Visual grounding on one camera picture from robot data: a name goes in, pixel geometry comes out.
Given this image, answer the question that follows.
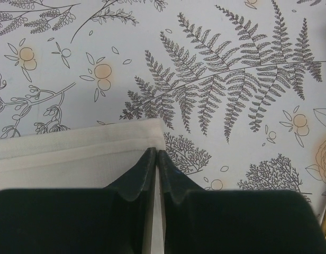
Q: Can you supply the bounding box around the white cloth napkin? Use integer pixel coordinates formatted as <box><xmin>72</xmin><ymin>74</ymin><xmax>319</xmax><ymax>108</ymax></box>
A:
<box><xmin>0</xmin><ymin>118</ymin><xmax>164</xmax><ymax>254</ymax></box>

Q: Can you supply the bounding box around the floral tablecloth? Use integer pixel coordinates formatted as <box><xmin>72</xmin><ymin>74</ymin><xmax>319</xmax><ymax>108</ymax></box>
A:
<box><xmin>0</xmin><ymin>0</ymin><xmax>326</xmax><ymax>254</ymax></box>

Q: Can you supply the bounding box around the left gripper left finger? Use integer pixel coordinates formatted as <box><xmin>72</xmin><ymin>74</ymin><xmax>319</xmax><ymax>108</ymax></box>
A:
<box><xmin>0</xmin><ymin>148</ymin><xmax>156</xmax><ymax>253</ymax></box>

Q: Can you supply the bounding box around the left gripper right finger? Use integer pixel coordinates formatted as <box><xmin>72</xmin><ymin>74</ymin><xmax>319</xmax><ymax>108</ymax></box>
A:
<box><xmin>158</xmin><ymin>150</ymin><xmax>326</xmax><ymax>253</ymax></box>

